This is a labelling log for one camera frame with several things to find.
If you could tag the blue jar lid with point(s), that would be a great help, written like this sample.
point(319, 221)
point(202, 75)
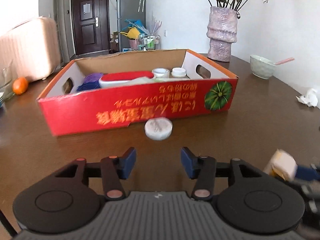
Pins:
point(88, 86)

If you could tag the small translucent plastic cup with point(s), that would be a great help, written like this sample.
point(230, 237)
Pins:
point(161, 73)

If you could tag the dark brown entrance door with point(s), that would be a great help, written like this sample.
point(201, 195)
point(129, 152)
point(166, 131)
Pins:
point(91, 26)

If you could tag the pink spoon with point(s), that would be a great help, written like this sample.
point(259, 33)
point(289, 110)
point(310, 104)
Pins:
point(284, 61)

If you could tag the pink hard suitcase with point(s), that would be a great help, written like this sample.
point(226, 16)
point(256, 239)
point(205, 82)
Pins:
point(32, 49)

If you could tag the purple textured flower vase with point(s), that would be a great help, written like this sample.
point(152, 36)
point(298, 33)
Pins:
point(222, 31)

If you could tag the flat white round case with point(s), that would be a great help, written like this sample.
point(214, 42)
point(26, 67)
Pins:
point(158, 128)

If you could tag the grey refrigerator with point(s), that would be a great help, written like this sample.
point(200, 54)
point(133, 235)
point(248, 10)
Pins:
point(129, 10)

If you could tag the orange fruit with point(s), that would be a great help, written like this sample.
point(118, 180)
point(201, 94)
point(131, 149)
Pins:
point(20, 85)

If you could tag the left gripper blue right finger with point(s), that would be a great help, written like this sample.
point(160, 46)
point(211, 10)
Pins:
point(190, 163)

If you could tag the red white lint brush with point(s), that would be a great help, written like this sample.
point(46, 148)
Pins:
point(108, 80)

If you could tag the purple ridged jar lid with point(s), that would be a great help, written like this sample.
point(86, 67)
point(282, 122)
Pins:
point(92, 77)

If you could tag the crumpled white tissue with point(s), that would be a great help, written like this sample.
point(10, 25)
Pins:
point(311, 98)

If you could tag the small white round cap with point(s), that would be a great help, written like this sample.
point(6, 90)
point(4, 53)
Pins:
point(178, 72)

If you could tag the clear glass cup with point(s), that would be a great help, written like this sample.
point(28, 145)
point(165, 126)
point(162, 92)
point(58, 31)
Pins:
point(6, 82)

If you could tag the pale green ceramic bowl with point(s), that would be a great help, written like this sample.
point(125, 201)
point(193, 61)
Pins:
point(261, 67)

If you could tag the wire rack with bottles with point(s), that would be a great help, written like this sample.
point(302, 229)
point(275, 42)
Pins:
point(149, 42)

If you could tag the red cardboard tray box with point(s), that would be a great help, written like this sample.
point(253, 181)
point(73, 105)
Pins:
point(209, 88)

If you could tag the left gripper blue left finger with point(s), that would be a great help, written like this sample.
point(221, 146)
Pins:
point(127, 162)

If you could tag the yellow blue toy pile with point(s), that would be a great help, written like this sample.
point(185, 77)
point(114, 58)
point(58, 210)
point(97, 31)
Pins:
point(134, 29)

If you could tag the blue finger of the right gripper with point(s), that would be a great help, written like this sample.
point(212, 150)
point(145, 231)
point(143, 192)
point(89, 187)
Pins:
point(310, 173)

